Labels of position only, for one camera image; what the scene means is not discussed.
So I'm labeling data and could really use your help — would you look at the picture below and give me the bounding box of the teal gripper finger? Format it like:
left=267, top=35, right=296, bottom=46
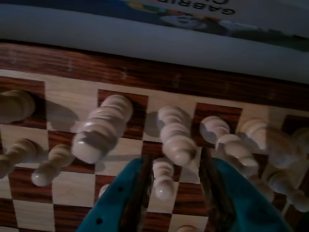
left=200, top=147, right=293, bottom=232
left=78, top=154, right=154, bottom=232

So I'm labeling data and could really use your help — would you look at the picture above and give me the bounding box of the light wood chess knight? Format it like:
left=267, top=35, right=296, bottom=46
left=238, top=118, right=293, bottom=170
left=0, top=89, right=36, bottom=124

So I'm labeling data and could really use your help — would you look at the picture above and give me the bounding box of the light wood chess bishop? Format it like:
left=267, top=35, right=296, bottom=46
left=199, top=116, right=259, bottom=175

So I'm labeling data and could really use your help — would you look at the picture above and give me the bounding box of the wooden chessboard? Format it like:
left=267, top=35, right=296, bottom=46
left=0, top=41, right=309, bottom=232

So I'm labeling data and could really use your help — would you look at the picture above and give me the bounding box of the white pawn centre board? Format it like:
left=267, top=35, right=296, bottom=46
left=177, top=224, right=198, bottom=232

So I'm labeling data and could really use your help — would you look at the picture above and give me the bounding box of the white Gabrielle Chanel book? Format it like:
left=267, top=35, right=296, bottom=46
left=0, top=0, right=309, bottom=46

